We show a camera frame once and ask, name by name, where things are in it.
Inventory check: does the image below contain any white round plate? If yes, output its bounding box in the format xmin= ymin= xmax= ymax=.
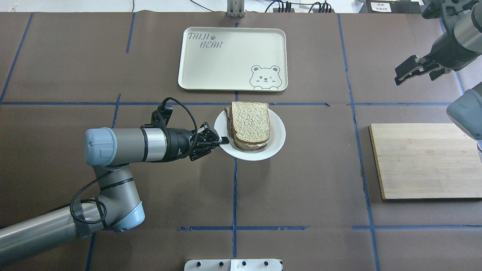
xmin=214 ymin=109 xmax=286 ymax=161

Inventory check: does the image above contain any cream bear tray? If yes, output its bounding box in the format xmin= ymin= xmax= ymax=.
xmin=178 ymin=26 xmax=288 ymax=91

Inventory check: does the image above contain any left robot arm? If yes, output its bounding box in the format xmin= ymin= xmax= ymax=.
xmin=0 ymin=121 xmax=229 ymax=267

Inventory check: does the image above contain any wooden cutting board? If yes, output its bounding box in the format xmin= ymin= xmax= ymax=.
xmin=369 ymin=123 xmax=482 ymax=199

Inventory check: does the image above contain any aluminium frame post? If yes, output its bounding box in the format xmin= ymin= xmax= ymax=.
xmin=227 ymin=0 xmax=246 ymax=18

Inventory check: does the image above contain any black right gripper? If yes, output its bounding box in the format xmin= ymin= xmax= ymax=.
xmin=394 ymin=32 xmax=479 ymax=86

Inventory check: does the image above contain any bread slice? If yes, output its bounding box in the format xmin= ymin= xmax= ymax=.
xmin=224 ymin=106 xmax=270 ymax=151
xmin=231 ymin=101 xmax=271 ymax=143

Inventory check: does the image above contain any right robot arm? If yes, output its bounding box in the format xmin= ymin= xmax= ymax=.
xmin=395 ymin=0 xmax=482 ymax=140

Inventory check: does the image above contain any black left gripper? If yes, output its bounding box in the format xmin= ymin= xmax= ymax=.
xmin=168 ymin=122 xmax=229 ymax=161

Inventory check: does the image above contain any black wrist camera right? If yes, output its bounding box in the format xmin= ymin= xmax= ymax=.
xmin=421 ymin=0 xmax=480 ymax=19

